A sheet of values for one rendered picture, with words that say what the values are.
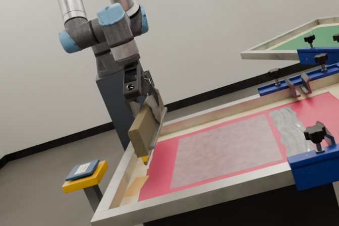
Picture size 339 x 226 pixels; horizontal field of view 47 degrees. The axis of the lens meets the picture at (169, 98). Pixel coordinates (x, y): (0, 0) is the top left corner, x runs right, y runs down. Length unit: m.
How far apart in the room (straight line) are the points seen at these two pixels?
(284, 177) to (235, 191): 0.11
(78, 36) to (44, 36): 4.15
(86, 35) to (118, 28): 0.15
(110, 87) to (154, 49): 3.39
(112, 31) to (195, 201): 0.51
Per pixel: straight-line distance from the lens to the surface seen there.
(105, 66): 1.65
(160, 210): 0.95
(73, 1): 1.29
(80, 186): 1.38
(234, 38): 4.94
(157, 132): 1.10
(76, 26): 1.23
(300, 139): 1.09
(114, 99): 1.64
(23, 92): 5.66
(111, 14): 1.10
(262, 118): 1.30
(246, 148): 1.13
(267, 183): 0.91
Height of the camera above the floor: 1.42
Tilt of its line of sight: 14 degrees down
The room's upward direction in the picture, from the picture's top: 20 degrees counter-clockwise
